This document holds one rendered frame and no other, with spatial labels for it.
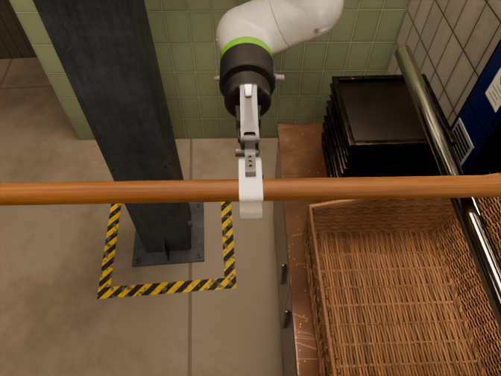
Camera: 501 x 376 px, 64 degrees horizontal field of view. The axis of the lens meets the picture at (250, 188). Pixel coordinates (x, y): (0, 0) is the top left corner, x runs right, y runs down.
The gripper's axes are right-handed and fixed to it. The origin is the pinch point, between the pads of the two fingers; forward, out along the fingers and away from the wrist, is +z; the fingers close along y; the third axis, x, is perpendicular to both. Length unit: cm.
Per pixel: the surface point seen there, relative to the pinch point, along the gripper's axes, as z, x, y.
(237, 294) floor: -32, 5, 120
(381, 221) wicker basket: -28, -39, 56
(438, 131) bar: -11.8, -29.8, 2.2
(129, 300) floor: -31, 50, 120
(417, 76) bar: -25.4, -30.3, 2.2
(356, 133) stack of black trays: -43, -30, 35
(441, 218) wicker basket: -28, -56, 54
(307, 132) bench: -70, -23, 62
